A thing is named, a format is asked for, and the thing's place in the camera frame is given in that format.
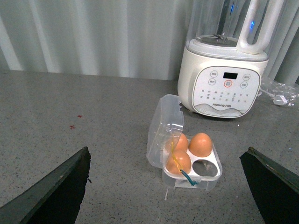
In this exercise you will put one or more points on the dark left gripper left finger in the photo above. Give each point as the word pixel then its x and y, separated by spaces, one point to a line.
pixel 56 198

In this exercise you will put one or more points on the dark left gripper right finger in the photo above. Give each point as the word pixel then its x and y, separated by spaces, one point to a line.
pixel 274 188

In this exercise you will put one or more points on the brown egg back right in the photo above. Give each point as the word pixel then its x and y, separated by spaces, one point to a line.
pixel 201 145

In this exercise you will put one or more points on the brown egg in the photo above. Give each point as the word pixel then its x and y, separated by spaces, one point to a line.
pixel 177 161
pixel 201 145
pixel 176 143

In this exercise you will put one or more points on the clear plastic egg box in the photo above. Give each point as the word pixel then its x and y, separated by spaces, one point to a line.
pixel 168 121

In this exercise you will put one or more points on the brown egg front left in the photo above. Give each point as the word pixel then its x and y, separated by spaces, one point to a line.
pixel 177 161

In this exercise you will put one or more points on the brown egg back left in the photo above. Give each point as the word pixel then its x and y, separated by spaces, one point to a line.
pixel 176 143

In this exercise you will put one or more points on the clear plastic bag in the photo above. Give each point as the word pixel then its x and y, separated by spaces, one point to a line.
pixel 278 93

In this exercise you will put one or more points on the white Joyoung blender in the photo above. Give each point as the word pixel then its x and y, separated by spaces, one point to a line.
pixel 225 55

